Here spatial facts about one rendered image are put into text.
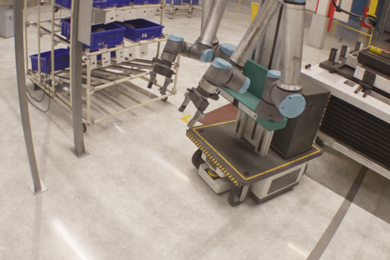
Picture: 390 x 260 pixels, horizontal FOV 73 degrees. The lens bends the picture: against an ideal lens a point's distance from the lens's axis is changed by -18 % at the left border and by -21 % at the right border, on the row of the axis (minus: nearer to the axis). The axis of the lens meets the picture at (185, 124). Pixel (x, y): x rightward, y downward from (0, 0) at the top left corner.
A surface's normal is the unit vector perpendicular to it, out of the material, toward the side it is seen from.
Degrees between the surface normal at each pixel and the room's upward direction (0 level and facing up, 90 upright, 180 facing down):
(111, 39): 93
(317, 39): 90
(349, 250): 0
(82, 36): 90
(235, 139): 0
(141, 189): 0
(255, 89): 90
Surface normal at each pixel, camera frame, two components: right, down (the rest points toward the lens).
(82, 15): -0.68, 0.29
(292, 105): 0.11, 0.58
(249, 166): 0.13, -0.86
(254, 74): -0.85, 0.16
